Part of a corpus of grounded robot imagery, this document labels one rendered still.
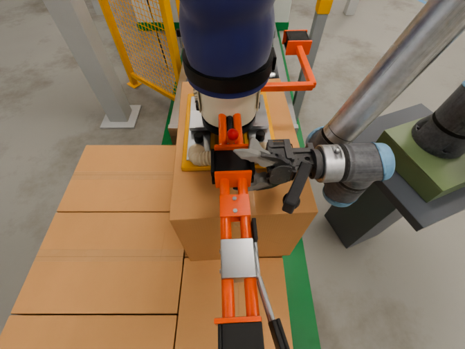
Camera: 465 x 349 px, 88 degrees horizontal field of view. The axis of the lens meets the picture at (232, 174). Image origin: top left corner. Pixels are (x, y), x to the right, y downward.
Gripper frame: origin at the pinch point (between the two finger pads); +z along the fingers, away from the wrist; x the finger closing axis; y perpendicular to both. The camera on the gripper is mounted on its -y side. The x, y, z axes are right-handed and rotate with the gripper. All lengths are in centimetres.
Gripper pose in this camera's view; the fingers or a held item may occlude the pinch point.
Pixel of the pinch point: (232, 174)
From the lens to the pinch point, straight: 55.6
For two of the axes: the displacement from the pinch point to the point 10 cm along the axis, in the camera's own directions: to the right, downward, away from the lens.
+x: 0.0, -5.7, -8.3
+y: -0.5, -8.2, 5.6
